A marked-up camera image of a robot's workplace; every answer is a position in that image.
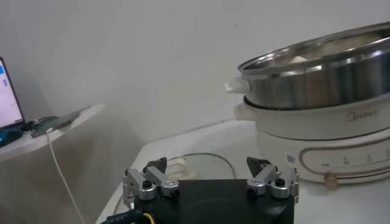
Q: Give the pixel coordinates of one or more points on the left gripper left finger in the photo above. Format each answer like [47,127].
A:
[152,182]

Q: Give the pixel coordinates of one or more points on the blue computer mouse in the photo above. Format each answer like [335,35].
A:
[9,137]

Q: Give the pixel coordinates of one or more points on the dark green flat tool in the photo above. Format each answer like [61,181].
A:
[30,125]

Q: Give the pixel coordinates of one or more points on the laptop screen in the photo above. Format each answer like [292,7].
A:
[7,103]

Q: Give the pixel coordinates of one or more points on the round glass pot lid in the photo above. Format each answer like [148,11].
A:
[210,167]

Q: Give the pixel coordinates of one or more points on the black smartphone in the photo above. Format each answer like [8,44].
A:
[61,123]

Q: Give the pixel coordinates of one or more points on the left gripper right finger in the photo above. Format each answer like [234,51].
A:
[274,182]

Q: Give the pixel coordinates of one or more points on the small white side table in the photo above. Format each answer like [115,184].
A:
[18,149]

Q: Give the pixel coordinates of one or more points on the white steamed baozi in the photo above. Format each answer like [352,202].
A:
[297,59]

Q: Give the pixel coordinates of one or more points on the white electric cooking pot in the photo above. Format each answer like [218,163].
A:
[304,128]

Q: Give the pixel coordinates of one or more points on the perforated steel steamer basket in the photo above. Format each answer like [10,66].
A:
[320,82]

